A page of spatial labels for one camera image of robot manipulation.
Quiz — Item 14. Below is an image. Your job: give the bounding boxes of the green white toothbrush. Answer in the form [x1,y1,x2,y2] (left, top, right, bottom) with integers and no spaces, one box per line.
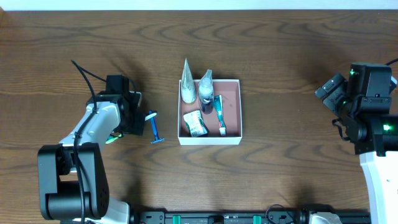
[105,113,157,144]

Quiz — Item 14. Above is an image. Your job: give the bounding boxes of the green white packet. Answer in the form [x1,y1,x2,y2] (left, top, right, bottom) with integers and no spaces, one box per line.
[183,110,208,138]

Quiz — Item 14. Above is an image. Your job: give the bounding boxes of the white Pantene tube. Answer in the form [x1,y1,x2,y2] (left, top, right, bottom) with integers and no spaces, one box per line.
[180,59,197,104]

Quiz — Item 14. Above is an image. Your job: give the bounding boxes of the clear spray bottle dark liquid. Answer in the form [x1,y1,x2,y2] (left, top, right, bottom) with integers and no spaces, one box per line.
[198,69,214,114]

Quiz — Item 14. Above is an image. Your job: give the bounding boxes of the green red toothpaste tube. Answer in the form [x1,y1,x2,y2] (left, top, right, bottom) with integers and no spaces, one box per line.
[213,95,226,136]

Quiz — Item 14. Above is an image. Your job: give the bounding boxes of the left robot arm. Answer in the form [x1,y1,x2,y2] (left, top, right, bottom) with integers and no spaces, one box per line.
[37,75,145,223]

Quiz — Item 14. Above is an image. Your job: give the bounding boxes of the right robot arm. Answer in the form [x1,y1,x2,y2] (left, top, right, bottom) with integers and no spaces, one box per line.
[315,62,397,223]

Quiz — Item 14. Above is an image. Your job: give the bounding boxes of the blue disposable razor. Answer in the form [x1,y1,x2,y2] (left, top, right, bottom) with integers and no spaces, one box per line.
[149,110,164,144]

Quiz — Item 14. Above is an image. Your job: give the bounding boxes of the white box with pink interior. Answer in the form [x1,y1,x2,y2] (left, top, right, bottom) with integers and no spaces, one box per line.
[177,79,243,146]

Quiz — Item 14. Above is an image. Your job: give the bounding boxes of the left black cable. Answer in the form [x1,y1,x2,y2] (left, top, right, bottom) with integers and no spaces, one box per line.
[70,59,108,224]

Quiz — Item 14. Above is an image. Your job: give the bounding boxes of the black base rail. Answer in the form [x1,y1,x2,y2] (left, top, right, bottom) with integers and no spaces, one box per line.
[129,207,371,224]

